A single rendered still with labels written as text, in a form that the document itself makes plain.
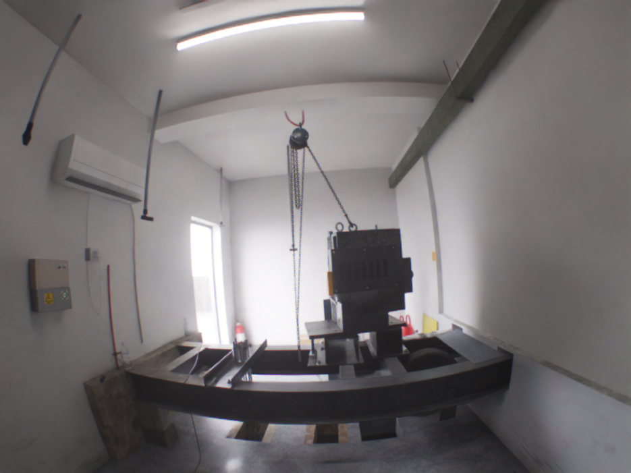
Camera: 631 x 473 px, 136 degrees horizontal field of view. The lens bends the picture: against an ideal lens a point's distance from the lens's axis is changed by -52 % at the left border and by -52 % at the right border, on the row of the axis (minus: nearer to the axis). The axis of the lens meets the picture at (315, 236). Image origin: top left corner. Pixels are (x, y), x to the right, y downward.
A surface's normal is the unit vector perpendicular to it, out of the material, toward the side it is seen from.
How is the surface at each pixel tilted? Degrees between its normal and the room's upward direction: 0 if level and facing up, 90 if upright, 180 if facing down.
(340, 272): 90
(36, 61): 90
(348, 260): 90
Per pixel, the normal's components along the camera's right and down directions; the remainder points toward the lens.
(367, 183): -0.07, -0.09
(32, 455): 1.00, -0.07
